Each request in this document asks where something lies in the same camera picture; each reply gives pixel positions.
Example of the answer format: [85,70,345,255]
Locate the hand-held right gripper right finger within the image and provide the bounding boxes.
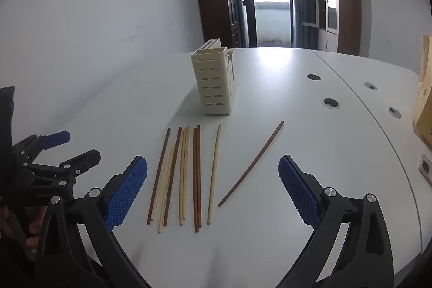
[278,155,394,288]

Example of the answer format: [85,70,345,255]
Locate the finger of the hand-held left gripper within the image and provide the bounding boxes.
[13,130,71,159]
[25,149,101,188]

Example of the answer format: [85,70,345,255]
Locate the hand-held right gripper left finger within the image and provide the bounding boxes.
[35,156,151,288]

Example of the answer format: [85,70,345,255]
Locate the curved dark brown chopstick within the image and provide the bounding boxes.
[218,121,285,208]

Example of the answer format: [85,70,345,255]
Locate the bunch of wooden chopsticks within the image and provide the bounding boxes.
[146,125,202,234]

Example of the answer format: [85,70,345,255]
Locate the cream slotted utensil holder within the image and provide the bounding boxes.
[191,38,236,116]

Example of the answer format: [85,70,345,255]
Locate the person's left hand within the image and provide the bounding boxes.
[26,206,47,254]

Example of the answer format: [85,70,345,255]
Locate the light wooden chopstick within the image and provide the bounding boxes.
[207,124,222,225]

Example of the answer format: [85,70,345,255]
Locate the white power socket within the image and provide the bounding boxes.
[418,155,432,178]

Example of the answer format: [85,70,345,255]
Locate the beige paper bag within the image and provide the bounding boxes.
[412,34,432,151]

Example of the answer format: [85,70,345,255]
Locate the white low cabinet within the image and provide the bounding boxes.
[316,28,339,53]

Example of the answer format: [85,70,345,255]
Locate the white framed glass cabinet door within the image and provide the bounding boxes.
[300,0,320,29]

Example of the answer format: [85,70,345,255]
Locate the brown glass-front cabinet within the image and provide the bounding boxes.
[322,0,362,56]

